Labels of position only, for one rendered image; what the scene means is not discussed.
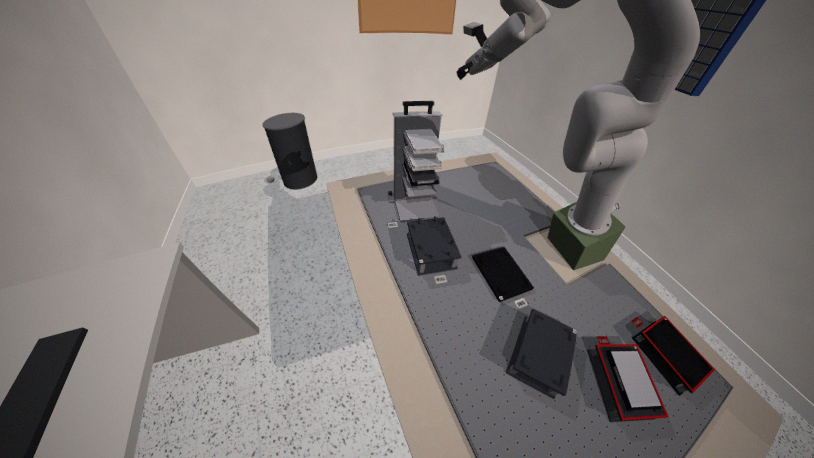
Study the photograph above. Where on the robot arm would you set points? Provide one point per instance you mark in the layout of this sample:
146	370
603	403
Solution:
666	37

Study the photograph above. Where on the black microplate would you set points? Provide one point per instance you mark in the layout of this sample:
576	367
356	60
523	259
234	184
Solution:
421	178

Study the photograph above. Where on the white microplate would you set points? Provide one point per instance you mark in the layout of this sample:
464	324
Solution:
419	162
423	141

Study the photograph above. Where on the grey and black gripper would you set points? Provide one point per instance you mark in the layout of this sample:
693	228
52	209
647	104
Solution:
479	62

